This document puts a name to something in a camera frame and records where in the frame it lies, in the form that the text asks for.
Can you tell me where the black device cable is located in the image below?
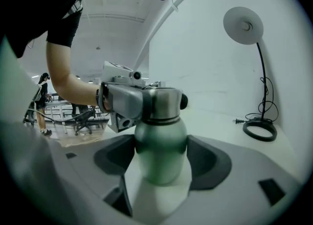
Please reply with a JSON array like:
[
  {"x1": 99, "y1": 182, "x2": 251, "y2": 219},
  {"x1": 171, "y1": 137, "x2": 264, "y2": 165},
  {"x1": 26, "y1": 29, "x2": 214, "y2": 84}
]
[{"x1": 36, "y1": 108, "x2": 98, "y2": 124}]

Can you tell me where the person's left forearm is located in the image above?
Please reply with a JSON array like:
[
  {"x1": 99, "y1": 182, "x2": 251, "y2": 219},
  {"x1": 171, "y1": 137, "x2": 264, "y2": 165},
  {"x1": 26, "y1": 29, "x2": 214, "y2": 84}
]
[{"x1": 50, "y1": 71, "x2": 100, "y2": 109}]

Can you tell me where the person's left hand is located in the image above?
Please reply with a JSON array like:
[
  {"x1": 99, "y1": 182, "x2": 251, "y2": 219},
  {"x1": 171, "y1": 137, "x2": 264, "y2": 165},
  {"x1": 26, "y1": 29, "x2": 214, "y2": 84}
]
[{"x1": 100, "y1": 88, "x2": 112, "y2": 112}]

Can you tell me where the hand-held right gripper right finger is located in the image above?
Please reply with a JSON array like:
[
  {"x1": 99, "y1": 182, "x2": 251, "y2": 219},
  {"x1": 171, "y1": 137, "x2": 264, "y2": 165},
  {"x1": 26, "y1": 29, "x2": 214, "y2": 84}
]
[{"x1": 170, "y1": 134, "x2": 303, "y2": 225}]

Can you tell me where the steel thermos bottle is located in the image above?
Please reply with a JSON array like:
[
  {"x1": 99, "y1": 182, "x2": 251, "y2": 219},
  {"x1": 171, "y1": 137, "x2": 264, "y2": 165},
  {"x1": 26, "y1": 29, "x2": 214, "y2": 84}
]
[{"x1": 134, "y1": 117, "x2": 189, "y2": 187}]

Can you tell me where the black desk lamp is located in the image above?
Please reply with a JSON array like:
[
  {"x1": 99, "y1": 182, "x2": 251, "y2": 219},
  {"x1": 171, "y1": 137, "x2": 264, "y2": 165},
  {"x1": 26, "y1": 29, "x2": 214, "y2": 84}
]
[{"x1": 223, "y1": 6, "x2": 278, "y2": 142}]

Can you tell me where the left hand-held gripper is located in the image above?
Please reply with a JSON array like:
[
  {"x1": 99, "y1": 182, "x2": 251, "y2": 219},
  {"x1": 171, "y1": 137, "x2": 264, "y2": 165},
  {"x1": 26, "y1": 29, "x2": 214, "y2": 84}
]
[{"x1": 98, "y1": 60, "x2": 189, "y2": 134}]

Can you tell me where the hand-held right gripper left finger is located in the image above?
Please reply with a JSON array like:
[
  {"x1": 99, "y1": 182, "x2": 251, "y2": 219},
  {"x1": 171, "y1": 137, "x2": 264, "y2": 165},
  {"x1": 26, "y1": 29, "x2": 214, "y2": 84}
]
[{"x1": 4, "y1": 120, "x2": 136, "y2": 220}]

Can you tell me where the white background desk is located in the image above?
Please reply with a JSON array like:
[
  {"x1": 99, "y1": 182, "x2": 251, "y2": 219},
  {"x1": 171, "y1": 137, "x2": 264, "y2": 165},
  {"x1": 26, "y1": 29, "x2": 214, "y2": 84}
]
[{"x1": 45, "y1": 100, "x2": 74, "y2": 134}]

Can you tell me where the black lamp power cable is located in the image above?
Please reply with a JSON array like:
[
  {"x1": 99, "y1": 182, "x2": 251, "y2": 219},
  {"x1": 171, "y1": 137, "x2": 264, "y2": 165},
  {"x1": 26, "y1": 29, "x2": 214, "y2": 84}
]
[{"x1": 232, "y1": 77, "x2": 279, "y2": 125}]

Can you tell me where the black office chair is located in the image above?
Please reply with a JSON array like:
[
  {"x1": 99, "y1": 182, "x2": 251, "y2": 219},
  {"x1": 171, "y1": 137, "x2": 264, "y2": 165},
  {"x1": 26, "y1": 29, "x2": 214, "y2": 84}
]
[{"x1": 72, "y1": 106, "x2": 97, "y2": 136}]

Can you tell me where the person's black shirt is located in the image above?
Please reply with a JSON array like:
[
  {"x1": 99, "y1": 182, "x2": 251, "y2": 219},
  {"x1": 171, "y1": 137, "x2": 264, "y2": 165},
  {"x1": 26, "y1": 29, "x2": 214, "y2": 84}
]
[{"x1": 0, "y1": 0, "x2": 93, "y2": 60}]

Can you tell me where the stainless steel bottle cap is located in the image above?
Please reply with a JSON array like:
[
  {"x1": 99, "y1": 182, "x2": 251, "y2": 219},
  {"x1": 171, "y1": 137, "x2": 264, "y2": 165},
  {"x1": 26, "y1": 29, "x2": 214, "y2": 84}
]
[{"x1": 142, "y1": 81, "x2": 183, "y2": 124}]

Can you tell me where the white table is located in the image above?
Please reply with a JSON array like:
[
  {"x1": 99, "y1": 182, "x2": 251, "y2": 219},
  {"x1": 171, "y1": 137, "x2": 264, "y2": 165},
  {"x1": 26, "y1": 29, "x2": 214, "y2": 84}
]
[{"x1": 63, "y1": 108, "x2": 303, "y2": 220}]

